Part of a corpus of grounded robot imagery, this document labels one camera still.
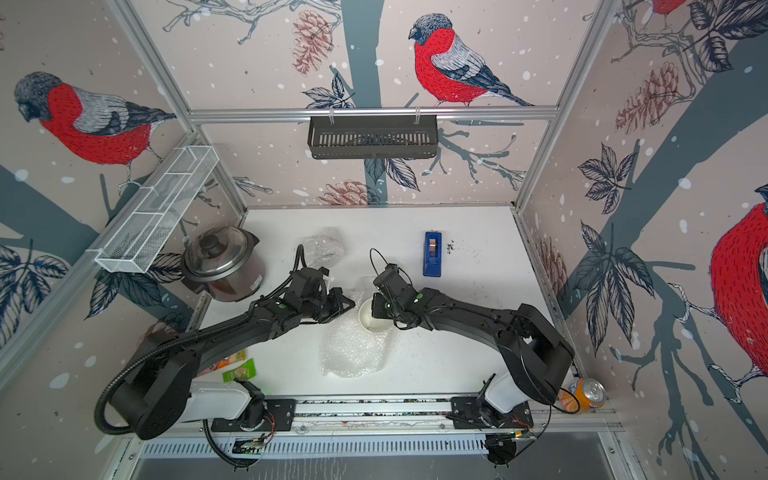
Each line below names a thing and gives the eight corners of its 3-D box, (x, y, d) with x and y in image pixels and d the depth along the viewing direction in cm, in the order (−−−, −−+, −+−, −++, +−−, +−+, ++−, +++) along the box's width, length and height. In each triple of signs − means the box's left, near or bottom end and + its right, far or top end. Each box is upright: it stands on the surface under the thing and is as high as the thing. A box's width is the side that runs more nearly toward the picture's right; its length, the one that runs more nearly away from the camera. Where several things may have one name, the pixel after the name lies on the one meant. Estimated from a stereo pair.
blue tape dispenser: (422, 276, 102) (423, 265, 97) (424, 242, 112) (425, 230, 107) (440, 278, 102) (442, 267, 97) (440, 243, 112) (442, 231, 106)
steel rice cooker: (202, 309, 96) (163, 275, 80) (223, 262, 108) (193, 224, 92) (261, 309, 96) (234, 275, 79) (276, 262, 108) (255, 223, 92)
